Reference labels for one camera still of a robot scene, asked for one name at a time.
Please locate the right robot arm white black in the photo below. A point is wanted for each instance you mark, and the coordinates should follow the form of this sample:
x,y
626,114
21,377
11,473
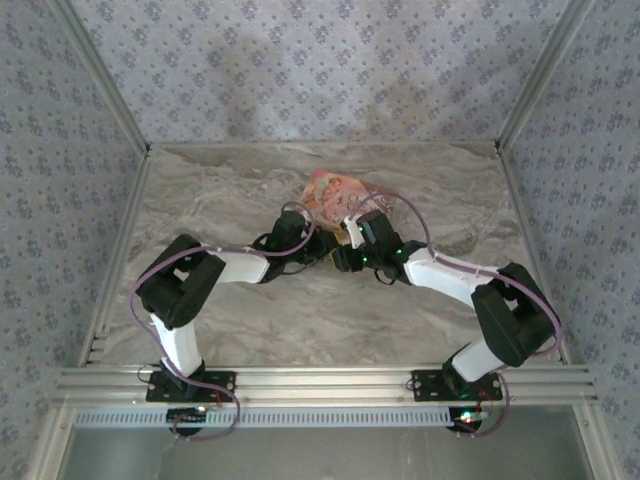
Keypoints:
x,y
440,272

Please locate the grey metal sheet panel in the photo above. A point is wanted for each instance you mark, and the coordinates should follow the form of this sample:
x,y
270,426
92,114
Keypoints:
x,y
320,455

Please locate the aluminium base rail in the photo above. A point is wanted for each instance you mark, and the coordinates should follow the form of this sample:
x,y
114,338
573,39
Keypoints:
x,y
320,382

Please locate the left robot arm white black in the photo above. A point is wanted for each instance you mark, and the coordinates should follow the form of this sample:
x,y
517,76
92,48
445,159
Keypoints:
x,y
240,265

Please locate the aluminium frame post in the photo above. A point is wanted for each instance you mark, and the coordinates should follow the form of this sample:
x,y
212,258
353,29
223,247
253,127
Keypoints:
x,y
545,75
100,75

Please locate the small controller board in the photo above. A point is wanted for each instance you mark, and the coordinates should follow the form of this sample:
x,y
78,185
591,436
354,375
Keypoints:
x,y
187,416
467,417

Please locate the aluminium table side rail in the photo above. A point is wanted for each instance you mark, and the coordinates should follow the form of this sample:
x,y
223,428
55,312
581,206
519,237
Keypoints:
x,y
525,225
125,240

